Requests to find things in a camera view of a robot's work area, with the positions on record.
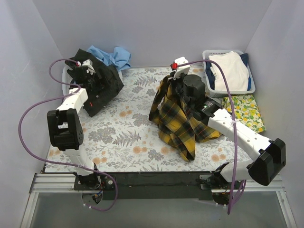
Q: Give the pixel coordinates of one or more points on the yellow plaid flannel shirt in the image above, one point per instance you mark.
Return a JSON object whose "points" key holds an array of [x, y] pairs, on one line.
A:
{"points": [[177, 127]]}

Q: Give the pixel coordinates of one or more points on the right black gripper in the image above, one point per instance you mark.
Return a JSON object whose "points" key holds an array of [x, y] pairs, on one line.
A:
{"points": [[177, 83]]}

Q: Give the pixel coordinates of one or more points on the floral table mat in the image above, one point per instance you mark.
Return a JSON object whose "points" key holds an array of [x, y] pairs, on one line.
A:
{"points": [[121, 137]]}

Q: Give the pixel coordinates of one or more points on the lemon print cloth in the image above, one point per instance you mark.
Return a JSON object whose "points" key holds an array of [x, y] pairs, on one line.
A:
{"points": [[247, 112]]}

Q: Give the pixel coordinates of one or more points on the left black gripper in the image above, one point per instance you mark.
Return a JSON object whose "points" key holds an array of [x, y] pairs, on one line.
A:
{"points": [[79, 71]]}

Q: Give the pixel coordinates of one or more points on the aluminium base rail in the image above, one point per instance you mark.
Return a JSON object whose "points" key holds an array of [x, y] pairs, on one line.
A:
{"points": [[65, 182]]}

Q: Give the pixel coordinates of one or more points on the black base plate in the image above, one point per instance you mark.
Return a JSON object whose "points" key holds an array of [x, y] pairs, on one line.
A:
{"points": [[165, 185]]}

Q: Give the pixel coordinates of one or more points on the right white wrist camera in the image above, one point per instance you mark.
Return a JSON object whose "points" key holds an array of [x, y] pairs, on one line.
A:
{"points": [[179, 67]]}

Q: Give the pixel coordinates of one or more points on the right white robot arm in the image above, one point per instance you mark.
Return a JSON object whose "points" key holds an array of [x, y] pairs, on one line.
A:
{"points": [[267, 157]]}

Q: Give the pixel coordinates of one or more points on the navy blue folded shirt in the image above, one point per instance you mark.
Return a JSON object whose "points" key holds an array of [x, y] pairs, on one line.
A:
{"points": [[210, 75]]}

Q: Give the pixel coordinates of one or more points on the white folded shirt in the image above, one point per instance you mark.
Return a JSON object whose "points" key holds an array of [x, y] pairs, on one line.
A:
{"points": [[235, 71]]}

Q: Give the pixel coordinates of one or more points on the light blue shirt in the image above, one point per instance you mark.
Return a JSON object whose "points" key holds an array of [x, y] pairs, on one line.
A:
{"points": [[120, 57]]}

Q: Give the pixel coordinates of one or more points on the black pinstripe shirt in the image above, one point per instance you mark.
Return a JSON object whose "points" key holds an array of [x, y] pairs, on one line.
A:
{"points": [[107, 82]]}

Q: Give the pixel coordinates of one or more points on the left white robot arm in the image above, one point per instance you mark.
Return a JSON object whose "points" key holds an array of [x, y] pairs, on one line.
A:
{"points": [[66, 134]]}

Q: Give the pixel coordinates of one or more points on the left white laundry basket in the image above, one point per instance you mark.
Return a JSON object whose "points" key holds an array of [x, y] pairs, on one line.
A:
{"points": [[66, 78]]}

